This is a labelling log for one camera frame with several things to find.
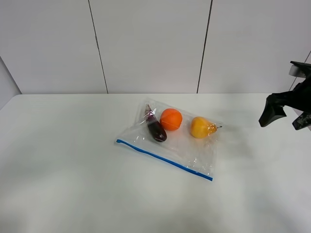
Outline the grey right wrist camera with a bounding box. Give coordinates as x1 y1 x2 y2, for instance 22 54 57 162
289 61 311 78

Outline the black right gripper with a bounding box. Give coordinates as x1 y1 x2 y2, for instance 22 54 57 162
259 74 311 130

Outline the yellow pear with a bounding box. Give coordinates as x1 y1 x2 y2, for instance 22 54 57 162
190 116 222 139

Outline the orange fruit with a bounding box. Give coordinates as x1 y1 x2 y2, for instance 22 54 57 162
160 108 183 131

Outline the dark purple eggplant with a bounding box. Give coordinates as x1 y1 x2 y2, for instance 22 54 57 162
145 104 167 142

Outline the clear blue-zip file bag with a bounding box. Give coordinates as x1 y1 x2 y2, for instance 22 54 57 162
116 99 221 181

